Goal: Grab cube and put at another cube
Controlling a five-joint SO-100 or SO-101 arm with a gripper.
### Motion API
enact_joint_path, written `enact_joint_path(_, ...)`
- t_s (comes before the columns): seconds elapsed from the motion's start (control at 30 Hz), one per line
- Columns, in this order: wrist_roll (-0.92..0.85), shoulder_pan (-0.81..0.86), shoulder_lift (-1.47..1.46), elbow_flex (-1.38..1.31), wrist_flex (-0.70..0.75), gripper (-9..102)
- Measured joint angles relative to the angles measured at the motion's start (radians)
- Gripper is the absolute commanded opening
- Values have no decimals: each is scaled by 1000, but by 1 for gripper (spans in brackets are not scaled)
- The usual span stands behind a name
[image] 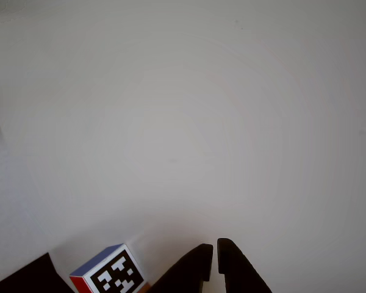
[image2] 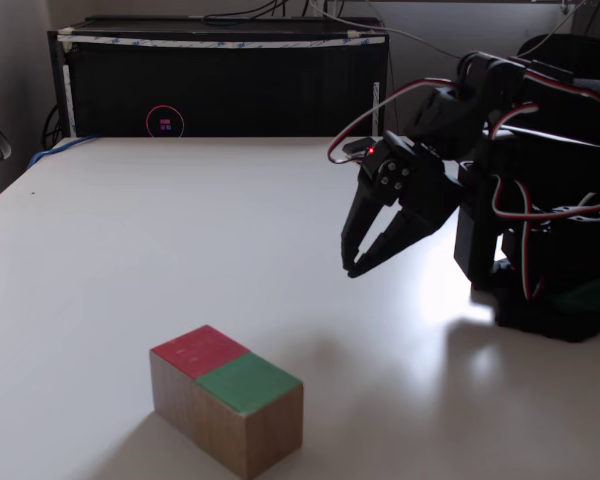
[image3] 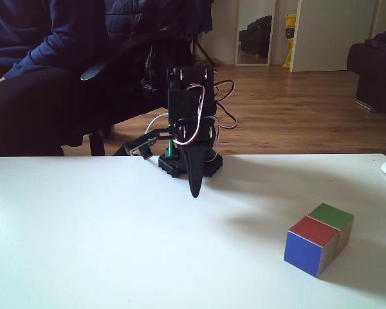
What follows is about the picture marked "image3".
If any green topped wooden cube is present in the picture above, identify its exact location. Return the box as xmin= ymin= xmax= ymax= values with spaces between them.
xmin=308 ymin=202 xmax=355 ymax=257

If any red and blue cube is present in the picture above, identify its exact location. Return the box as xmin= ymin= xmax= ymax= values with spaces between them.
xmin=283 ymin=215 xmax=339 ymax=278

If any green table clamp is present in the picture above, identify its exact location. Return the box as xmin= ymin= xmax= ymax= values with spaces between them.
xmin=165 ymin=138 xmax=181 ymax=160

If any black tripod stand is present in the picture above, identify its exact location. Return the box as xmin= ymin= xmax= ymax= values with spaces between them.
xmin=190 ymin=32 xmax=214 ymax=73

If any black shiny bag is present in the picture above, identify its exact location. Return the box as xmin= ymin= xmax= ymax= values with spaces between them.
xmin=141 ymin=40 xmax=194 ymax=109

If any white framed mirror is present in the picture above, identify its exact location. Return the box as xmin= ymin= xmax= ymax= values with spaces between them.
xmin=235 ymin=0 xmax=277 ymax=67

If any yellow bag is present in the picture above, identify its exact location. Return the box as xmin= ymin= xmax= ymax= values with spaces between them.
xmin=282 ymin=13 xmax=297 ymax=68

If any black office chair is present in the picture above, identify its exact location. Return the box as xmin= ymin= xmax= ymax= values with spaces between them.
xmin=60 ymin=30 xmax=196 ymax=157

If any dark blue quilted jacket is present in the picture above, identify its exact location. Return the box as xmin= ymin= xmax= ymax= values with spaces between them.
xmin=98 ymin=0 xmax=214 ymax=42

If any white door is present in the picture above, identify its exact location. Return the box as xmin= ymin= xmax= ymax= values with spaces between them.
xmin=289 ymin=0 xmax=379 ymax=73

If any black sofa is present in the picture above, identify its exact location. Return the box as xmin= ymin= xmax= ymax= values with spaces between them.
xmin=346 ymin=27 xmax=386 ymax=122

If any person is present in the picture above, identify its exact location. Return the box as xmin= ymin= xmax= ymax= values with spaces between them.
xmin=0 ymin=0 xmax=155 ymax=157

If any red white black servo cable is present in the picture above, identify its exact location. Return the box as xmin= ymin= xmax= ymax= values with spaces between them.
xmin=172 ymin=84 xmax=207 ymax=146
xmin=212 ymin=79 xmax=238 ymax=131

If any black camera cable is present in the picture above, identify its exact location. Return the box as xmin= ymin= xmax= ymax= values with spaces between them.
xmin=144 ymin=127 xmax=173 ymax=142

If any white usb cable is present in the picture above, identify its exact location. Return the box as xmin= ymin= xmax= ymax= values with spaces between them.
xmin=145 ymin=113 xmax=170 ymax=135

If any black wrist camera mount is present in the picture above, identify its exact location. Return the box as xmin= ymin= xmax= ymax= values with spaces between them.
xmin=124 ymin=133 xmax=158 ymax=161

